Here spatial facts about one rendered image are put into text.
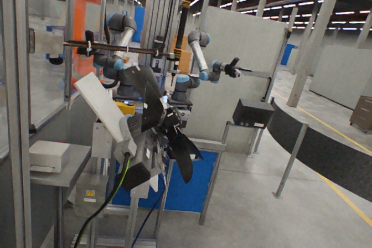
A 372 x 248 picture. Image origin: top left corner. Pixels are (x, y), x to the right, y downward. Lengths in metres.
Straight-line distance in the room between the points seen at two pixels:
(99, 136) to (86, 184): 0.26
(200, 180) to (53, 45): 1.56
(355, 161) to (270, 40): 1.74
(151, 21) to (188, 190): 1.52
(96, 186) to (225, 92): 2.39
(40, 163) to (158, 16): 1.46
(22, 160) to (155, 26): 1.51
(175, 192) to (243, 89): 1.85
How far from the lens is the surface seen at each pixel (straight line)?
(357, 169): 2.70
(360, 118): 7.96
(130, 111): 1.72
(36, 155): 1.37
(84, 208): 1.45
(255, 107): 1.81
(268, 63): 3.42
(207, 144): 1.91
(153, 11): 2.18
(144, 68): 1.37
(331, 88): 11.89
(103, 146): 1.30
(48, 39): 0.99
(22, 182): 1.23
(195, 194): 2.18
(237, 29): 3.22
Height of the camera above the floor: 1.68
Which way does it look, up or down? 19 degrees down
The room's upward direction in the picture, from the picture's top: 12 degrees clockwise
